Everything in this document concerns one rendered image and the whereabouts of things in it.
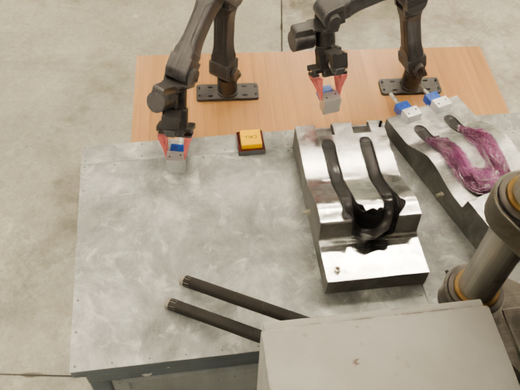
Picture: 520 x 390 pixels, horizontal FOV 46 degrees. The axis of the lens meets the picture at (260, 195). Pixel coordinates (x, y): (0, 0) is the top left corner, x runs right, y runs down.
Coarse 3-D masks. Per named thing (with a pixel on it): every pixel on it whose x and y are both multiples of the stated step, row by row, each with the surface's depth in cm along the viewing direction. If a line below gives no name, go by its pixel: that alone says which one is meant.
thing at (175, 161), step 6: (180, 138) 182; (174, 144) 179; (180, 144) 179; (174, 150) 178; (180, 150) 178; (168, 156) 174; (174, 156) 174; (180, 156) 174; (168, 162) 174; (174, 162) 174; (180, 162) 174; (168, 168) 176; (174, 168) 176; (180, 168) 176
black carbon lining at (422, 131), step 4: (448, 116) 188; (452, 116) 187; (444, 120) 186; (448, 120) 187; (452, 120) 187; (456, 120) 187; (448, 124) 186; (452, 124) 186; (456, 124) 186; (460, 124) 185; (416, 128) 184; (420, 128) 184; (424, 128) 184; (452, 128) 184; (456, 128) 184; (416, 132) 183; (420, 132) 183; (424, 132) 183; (428, 132) 183; (420, 136) 182; (424, 136) 183; (428, 136) 182; (432, 136) 182; (424, 140) 181; (472, 192) 168; (476, 196) 166; (480, 196) 167
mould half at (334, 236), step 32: (384, 128) 178; (320, 160) 171; (352, 160) 171; (384, 160) 172; (320, 192) 162; (352, 192) 161; (320, 224) 153; (416, 224) 158; (320, 256) 156; (352, 256) 155; (384, 256) 156; (416, 256) 156; (352, 288) 155
